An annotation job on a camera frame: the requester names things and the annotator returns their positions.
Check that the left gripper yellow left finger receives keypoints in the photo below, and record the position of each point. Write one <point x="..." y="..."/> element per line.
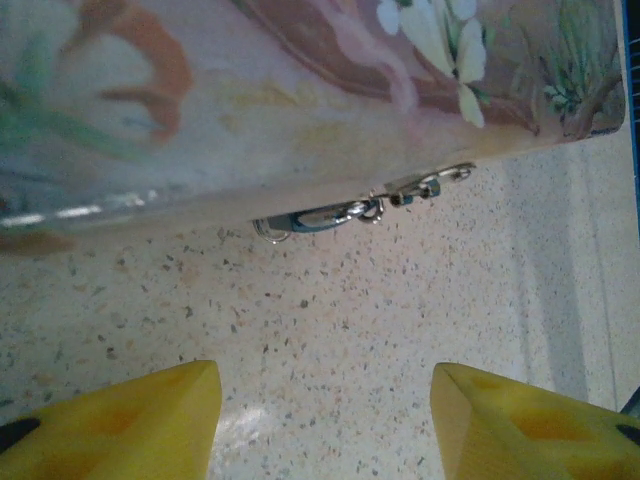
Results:
<point x="100" y="435"/>

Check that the blue table edge strip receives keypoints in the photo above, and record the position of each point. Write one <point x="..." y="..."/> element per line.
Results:
<point x="632" y="75"/>

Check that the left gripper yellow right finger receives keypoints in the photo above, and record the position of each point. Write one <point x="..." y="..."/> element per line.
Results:
<point x="540" y="440"/>

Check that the pink illustrated tin box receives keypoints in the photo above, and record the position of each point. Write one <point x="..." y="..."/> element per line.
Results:
<point x="300" y="100"/>

